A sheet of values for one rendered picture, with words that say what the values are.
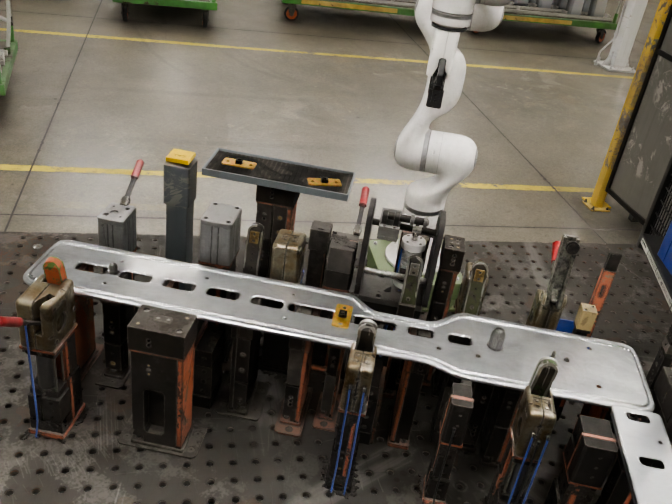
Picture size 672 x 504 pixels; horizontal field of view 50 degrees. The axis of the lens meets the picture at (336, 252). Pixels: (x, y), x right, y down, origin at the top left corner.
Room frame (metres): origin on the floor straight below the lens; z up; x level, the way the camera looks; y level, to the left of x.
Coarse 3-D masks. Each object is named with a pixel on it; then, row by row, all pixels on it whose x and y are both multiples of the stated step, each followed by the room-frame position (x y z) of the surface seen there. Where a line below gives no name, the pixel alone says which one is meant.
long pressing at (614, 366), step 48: (96, 288) 1.26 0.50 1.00; (144, 288) 1.28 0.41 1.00; (240, 288) 1.34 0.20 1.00; (288, 288) 1.36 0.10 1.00; (288, 336) 1.20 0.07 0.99; (336, 336) 1.21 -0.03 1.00; (384, 336) 1.24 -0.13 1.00; (480, 336) 1.29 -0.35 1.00; (528, 336) 1.32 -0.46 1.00; (576, 336) 1.34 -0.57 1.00; (576, 384) 1.17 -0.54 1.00; (624, 384) 1.19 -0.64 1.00
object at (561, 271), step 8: (568, 240) 1.41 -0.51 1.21; (576, 240) 1.41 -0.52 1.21; (560, 248) 1.41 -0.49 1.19; (568, 248) 1.38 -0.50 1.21; (576, 248) 1.37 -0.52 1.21; (560, 256) 1.40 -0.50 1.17; (568, 256) 1.41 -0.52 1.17; (560, 264) 1.40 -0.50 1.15; (568, 264) 1.40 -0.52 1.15; (552, 272) 1.40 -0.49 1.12; (560, 272) 1.40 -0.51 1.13; (568, 272) 1.39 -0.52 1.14; (552, 280) 1.39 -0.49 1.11; (560, 280) 1.40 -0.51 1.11; (552, 288) 1.39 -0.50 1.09; (560, 288) 1.39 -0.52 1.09; (560, 296) 1.38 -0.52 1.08; (560, 304) 1.38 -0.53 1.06
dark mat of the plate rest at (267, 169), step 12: (216, 156) 1.68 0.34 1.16; (228, 156) 1.69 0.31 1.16; (240, 156) 1.70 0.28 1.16; (216, 168) 1.61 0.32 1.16; (228, 168) 1.62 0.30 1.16; (240, 168) 1.63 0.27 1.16; (264, 168) 1.65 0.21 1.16; (276, 168) 1.66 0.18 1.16; (288, 168) 1.67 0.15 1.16; (300, 168) 1.68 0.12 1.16; (312, 168) 1.69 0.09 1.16; (276, 180) 1.59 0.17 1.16; (288, 180) 1.60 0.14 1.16; (300, 180) 1.61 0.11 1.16; (348, 180) 1.65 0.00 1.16
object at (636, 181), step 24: (648, 48) 4.29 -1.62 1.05; (648, 72) 4.24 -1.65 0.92; (648, 96) 4.18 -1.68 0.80; (624, 120) 4.28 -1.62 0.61; (648, 120) 4.10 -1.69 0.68; (624, 144) 4.23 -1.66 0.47; (648, 144) 4.02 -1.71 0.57; (624, 168) 4.16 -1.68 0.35; (648, 168) 3.95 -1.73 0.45; (600, 192) 4.27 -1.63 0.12; (624, 192) 4.08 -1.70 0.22; (648, 192) 3.88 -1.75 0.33
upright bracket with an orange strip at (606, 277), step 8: (608, 256) 1.40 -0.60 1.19; (616, 256) 1.39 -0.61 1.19; (608, 264) 1.39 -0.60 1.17; (616, 264) 1.39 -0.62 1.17; (600, 272) 1.41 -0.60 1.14; (608, 272) 1.39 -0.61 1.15; (600, 280) 1.39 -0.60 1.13; (608, 280) 1.39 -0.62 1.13; (600, 288) 1.39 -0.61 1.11; (608, 288) 1.39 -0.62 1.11; (592, 296) 1.40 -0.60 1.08; (600, 296) 1.40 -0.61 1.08; (592, 304) 1.39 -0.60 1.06; (600, 304) 1.39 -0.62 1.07; (600, 312) 1.39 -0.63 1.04; (592, 328) 1.39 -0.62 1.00; (560, 408) 1.39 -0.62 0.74
